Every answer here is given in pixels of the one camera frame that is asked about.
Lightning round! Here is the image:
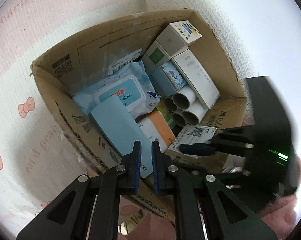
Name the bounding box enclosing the white card with QR code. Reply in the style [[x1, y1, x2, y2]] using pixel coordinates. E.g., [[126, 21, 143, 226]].
[[168, 125, 217, 153]]

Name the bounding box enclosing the light blue box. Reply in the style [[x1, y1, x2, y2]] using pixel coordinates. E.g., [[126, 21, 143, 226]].
[[90, 95, 153, 178]]

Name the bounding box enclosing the orange tissue pack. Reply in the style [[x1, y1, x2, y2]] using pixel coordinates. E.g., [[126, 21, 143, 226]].
[[138, 111, 176, 153]]

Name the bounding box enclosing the baby wipes pack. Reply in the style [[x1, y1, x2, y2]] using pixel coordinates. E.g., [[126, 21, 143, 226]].
[[73, 61, 160, 119]]

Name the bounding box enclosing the pink fleece sleeve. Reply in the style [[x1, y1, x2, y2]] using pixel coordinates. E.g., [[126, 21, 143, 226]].
[[258, 194, 297, 239]]

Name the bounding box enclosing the cardboard tube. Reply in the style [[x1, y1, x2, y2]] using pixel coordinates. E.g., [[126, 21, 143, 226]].
[[172, 110, 187, 127], [182, 99, 208, 125], [163, 96, 178, 112], [172, 85, 197, 110]]

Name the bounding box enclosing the pink cartoon bed sheet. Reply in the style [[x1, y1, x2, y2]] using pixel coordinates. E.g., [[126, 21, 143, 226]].
[[0, 0, 257, 239]]

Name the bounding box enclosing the brown cardboard box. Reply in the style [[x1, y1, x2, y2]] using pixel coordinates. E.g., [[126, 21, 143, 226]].
[[30, 9, 248, 222]]

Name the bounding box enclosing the whale print tape roll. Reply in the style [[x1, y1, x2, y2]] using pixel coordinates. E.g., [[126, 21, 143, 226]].
[[150, 61, 187, 96]]

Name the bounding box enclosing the long white box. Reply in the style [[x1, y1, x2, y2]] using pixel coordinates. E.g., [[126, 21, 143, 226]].
[[172, 49, 220, 109]]

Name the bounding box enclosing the white box green square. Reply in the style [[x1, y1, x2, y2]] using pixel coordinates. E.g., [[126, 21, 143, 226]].
[[142, 41, 188, 76]]

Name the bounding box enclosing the white box with cartoon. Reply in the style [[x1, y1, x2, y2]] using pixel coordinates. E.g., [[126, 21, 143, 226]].
[[156, 20, 202, 56]]

